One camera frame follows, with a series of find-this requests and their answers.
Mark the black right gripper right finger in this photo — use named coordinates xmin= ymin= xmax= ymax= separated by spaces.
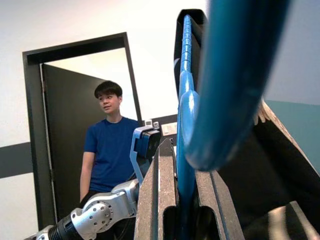
xmin=194 ymin=170 xmax=246 ymax=240

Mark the white wall switch panel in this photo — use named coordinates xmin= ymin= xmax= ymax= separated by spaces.
xmin=161 ymin=122 xmax=178 ymax=137

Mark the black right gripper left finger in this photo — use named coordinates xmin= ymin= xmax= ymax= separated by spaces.
xmin=133 ymin=137 xmax=180 ymax=240

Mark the blue plastic hanger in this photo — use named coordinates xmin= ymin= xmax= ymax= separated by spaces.
xmin=175 ymin=0 xmax=293 ymax=240

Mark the black door frame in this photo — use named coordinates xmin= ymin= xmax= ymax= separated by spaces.
xmin=22 ymin=32 xmax=143 ymax=231

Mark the black crane print shirt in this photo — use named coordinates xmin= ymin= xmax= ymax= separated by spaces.
xmin=173 ymin=8 xmax=320 ymax=240

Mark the dark open door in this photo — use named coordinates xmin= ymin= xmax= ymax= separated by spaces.
xmin=41 ymin=63 xmax=107 ymax=226

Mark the person in black shorts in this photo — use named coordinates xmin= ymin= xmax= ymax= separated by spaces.
xmin=79 ymin=80 xmax=141 ymax=240

